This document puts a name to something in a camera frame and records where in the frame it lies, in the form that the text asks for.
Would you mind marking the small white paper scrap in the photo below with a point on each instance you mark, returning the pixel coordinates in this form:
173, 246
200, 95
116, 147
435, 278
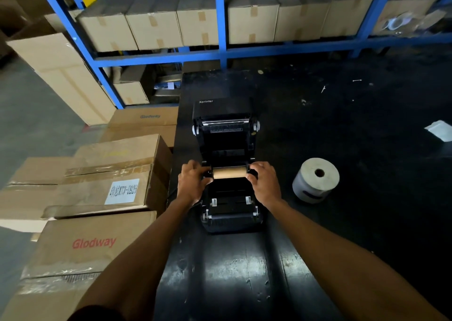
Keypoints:
441, 130

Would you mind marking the person's right hand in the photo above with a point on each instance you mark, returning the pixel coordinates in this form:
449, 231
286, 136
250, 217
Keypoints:
266, 184

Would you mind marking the stack of dark brown cartons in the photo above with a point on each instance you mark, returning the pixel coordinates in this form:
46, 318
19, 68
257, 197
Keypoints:
17, 10

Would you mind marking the person's black shirt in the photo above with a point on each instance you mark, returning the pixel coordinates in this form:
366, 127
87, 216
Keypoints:
95, 313

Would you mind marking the white label paper roll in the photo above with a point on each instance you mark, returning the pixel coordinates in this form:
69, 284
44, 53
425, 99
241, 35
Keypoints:
309, 179

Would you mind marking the plain low cardboard box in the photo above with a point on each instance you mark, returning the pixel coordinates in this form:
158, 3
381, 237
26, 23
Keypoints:
28, 197

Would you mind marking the red lettered cardboard box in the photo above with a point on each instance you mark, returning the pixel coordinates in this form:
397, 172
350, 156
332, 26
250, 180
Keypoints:
70, 260

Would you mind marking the person's right forearm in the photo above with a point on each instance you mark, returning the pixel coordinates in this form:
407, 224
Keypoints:
335, 260

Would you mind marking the blue metal shelving rack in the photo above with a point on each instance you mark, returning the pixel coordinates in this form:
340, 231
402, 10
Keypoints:
220, 31

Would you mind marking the white label cardboard box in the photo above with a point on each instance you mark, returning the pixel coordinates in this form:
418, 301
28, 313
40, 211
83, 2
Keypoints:
106, 158

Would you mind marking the brown cardboard core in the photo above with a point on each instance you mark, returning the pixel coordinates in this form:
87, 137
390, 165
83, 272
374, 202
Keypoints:
229, 172

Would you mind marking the tall leaning cardboard box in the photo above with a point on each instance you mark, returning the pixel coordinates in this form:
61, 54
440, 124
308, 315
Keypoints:
67, 77

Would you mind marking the row of taped cardboard boxes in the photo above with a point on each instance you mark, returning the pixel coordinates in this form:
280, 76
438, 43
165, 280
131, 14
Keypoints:
252, 24

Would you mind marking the person's left forearm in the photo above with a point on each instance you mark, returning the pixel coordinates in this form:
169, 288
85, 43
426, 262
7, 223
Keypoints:
141, 260

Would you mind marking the clear tape roll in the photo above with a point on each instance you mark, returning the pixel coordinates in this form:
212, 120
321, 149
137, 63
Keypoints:
397, 22

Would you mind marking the blue print cardboard box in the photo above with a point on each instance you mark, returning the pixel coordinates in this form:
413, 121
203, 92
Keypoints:
141, 119

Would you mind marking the small open cardboard box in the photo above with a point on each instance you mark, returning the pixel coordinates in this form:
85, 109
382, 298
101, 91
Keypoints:
132, 93

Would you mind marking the person's left hand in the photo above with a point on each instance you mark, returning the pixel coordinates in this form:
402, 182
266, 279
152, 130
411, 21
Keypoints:
192, 183

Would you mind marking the black label printer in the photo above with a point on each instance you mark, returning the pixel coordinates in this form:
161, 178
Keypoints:
226, 144

